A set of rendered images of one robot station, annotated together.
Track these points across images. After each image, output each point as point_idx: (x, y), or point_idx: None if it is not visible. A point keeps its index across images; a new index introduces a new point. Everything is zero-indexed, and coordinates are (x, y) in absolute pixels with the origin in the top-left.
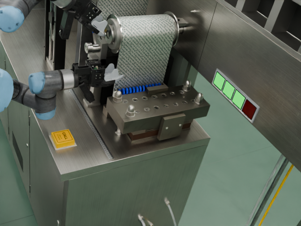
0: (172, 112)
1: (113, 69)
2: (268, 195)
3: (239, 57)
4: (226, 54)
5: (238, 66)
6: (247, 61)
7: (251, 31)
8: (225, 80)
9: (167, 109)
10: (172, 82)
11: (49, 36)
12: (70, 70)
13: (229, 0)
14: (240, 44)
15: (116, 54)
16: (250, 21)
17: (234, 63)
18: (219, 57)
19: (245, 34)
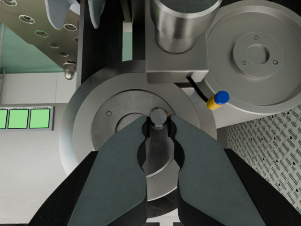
0: (20, 34)
1: (50, 21)
2: None
3: (18, 168)
4: (43, 157)
5: (15, 156)
6: (4, 171)
7: (10, 211)
8: (28, 127)
9: (28, 32)
10: (142, 50)
11: None
12: None
13: None
14: (23, 184)
15: (285, 5)
16: (19, 220)
17: (23, 156)
18: (54, 147)
19: (19, 201)
